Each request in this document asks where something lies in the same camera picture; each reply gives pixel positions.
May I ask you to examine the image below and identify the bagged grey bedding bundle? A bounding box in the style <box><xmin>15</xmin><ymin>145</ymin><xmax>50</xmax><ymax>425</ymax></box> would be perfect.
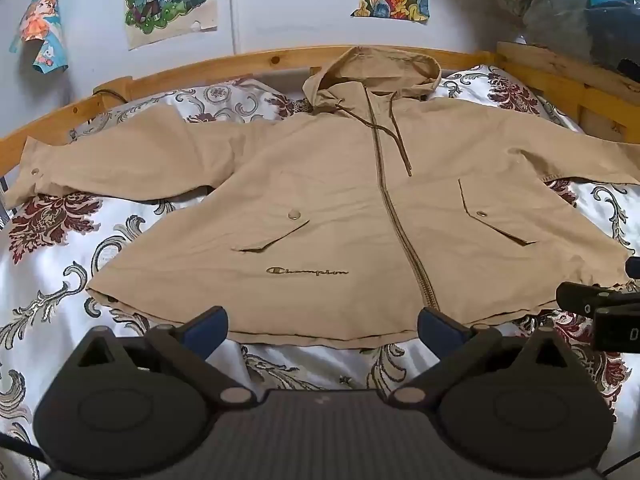
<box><xmin>481</xmin><ymin>0</ymin><xmax>640</xmax><ymax>68</ymax></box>

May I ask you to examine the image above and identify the tan hooded jacket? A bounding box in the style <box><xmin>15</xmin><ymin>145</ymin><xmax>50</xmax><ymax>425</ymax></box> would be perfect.
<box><xmin>4</xmin><ymin>46</ymin><xmax>640</xmax><ymax>351</ymax></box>

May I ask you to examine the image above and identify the white floral bed sheet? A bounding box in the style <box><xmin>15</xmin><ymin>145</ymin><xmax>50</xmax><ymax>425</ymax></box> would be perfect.
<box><xmin>0</xmin><ymin>62</ymin><xmax>640</xmax><ymax>480</ymax></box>

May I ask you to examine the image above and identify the white wall pipe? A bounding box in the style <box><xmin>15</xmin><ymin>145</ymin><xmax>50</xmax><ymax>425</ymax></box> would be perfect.
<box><xmin>226</xmin><ymin>0</ymin><xmax>242</xmax><ymax>56</ymax></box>

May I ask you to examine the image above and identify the curled orange blue wall poster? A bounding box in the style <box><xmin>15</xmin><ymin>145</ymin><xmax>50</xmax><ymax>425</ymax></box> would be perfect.
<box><xmin>9</xmin><ymin>0</ymin><xmax>69</xmax><ymax>75</ymax></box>

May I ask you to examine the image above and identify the black cable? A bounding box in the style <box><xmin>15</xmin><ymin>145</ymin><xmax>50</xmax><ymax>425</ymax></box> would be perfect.
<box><xmin>92</xmin><ymin>88</ymin><xmax>127</xmax><ymax>107</ymax></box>

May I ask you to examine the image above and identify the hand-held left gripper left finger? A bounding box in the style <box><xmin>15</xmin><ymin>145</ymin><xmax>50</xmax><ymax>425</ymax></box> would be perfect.
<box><xmin>74</xmin><ymin>306</ymin><xmax>259</xmax><ymax>406</ymax></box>

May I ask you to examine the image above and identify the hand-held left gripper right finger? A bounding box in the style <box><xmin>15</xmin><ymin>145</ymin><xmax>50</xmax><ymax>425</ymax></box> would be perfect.
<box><xmin>385</xmin><ymin>306</ymin><xmax>569</xmax><ymax>408</ymax></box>

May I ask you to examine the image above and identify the wooden bed frame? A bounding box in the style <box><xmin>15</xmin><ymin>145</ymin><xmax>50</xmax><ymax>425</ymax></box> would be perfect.
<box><xmin>0</xmin><ymin>40</ymin><xmax>640</xmax><ymax>181</ymax></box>

